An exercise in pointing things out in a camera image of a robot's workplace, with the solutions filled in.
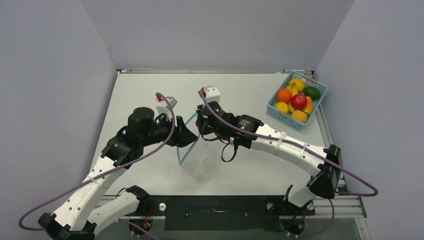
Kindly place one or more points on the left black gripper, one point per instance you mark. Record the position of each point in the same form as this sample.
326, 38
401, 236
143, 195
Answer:
181, 136

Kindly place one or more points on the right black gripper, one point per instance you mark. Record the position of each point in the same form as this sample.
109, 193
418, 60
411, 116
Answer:
202, 129

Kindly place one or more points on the clear zip top bag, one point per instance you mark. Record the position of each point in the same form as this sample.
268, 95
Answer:
200, 159

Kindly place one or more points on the red apple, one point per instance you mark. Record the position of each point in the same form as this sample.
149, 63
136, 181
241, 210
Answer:
299, 101

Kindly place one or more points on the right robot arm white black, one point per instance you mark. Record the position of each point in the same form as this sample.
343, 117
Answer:
321, 163

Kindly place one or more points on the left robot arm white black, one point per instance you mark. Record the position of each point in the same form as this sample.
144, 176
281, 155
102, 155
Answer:
74, 219

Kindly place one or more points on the yellow lemon top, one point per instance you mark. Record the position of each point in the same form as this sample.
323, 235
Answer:
296, 82

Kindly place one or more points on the yellow orange fruit left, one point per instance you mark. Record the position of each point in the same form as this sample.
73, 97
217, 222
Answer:
282, 107

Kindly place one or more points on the yellow orange fruit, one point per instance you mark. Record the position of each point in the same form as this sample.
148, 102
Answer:
300, 116
282, 107

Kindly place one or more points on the yellow orange fruit bottom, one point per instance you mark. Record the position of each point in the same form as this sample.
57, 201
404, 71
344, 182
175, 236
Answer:
300, 116

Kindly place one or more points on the yellow banana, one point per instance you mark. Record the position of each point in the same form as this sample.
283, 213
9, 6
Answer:
294, 91

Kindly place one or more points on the marker pen on edge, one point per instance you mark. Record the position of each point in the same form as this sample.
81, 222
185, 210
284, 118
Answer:
294, 70

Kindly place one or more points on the orange yellow mango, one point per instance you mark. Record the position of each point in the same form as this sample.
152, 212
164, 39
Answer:
308, 109

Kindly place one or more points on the green avocado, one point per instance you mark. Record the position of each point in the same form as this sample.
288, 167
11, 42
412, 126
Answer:
312, 92

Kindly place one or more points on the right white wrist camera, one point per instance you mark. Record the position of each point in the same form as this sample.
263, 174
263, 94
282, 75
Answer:
210, 93

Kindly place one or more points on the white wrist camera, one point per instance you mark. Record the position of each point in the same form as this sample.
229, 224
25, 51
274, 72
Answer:
210, 93
165, 105

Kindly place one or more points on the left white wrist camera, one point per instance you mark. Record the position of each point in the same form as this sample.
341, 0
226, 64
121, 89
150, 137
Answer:
165, 105

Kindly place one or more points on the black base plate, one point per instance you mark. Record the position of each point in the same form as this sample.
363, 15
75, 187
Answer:
220, 212

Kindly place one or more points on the aluminium rail frame right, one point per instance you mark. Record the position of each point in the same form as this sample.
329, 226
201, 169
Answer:
345, 206

